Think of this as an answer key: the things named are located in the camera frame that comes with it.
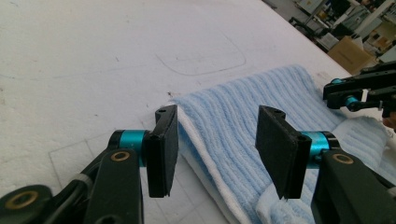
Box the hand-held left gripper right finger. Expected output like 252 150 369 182
254 105 396 224

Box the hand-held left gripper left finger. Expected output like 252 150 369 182
83 104 180 224

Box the light blue striped towel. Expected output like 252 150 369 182
169 63 396 224

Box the brown cardboard box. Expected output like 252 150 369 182
327 35 375 75

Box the white foam mat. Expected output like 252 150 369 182
0 0 387 224

